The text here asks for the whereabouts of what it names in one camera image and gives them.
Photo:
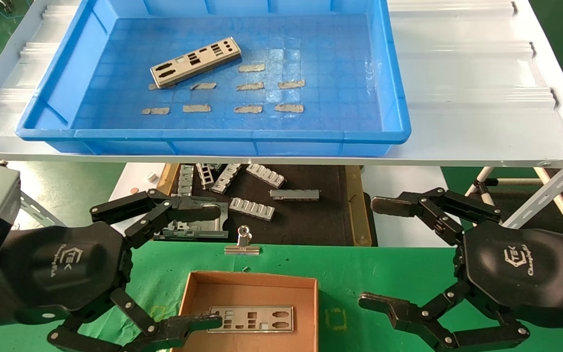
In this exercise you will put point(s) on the wooden framed black tray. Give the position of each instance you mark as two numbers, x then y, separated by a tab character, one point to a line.
311	220

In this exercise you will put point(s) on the brown cardboard box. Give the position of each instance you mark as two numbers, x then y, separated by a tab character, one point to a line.
252	296

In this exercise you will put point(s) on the blue plastic tray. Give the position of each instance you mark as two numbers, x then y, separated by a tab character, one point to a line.
311	49

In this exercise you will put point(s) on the perforated steel angle brace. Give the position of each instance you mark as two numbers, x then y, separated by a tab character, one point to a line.
37	211
540	199

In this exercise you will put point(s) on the grey tape scrap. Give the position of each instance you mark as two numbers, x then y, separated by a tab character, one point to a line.
252	68
248	109
152	87
196	108
156	111
289	108
292	84
250	86
203	86

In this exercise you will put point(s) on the silver slotted shield plate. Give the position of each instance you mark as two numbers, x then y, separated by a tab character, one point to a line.
240	318

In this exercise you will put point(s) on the green cloth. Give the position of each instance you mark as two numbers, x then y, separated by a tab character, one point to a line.
301	259

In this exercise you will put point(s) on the large grey metal plate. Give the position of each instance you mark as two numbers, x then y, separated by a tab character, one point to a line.
205	230

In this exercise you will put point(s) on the silver round-holed shield plate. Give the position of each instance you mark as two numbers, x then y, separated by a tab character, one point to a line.
184	68

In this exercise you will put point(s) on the grey flat metal bar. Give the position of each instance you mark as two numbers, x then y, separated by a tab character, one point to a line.
294	194

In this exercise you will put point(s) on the white pipe rack black joints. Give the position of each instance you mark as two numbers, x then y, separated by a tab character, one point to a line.
484	174

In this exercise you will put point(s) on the silver binder clip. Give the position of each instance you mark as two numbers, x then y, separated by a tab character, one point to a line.
243	243

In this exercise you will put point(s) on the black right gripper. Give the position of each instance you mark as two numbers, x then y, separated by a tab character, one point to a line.
521	274

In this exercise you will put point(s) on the white corrugated shelf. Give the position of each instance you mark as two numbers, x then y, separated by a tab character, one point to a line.
457	73

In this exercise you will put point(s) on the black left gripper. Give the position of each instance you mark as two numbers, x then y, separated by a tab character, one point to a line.
61	269

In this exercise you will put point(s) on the grey slotted metal part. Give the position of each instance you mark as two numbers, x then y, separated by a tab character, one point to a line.
205	175
252	208
226	177
266	175
185	178

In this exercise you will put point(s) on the small white cube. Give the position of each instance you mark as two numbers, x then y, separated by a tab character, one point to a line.
152	176

